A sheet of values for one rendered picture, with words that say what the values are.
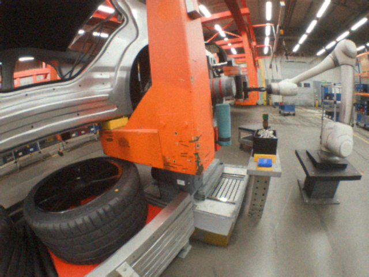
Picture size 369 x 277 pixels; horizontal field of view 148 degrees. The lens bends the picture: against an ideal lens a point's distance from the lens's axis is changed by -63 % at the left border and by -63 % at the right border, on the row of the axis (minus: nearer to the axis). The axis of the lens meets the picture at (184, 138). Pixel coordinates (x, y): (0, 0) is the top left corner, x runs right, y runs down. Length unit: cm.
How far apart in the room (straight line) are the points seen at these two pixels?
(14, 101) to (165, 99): 66
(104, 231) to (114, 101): 65
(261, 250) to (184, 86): 89
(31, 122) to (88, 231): 49
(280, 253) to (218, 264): 35
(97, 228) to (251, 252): 75
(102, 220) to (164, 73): 52
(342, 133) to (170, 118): 97
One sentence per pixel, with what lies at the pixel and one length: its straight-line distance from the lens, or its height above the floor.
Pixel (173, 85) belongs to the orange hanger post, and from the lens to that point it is 47.
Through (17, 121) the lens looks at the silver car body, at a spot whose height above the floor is 84.
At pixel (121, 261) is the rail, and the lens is 48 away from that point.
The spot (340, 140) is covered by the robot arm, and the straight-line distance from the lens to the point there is 101.
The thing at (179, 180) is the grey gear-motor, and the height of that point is 34.
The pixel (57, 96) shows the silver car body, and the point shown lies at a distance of 74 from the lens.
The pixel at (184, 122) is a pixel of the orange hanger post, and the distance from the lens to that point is 44.
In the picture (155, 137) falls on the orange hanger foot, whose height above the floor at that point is 66.
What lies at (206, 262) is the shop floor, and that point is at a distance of 86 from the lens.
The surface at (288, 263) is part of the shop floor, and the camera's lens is 92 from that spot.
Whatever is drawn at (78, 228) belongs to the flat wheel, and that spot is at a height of 48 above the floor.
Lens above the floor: 78
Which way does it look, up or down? 15 degrees down
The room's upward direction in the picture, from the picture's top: 6 degrees counter-clockwise
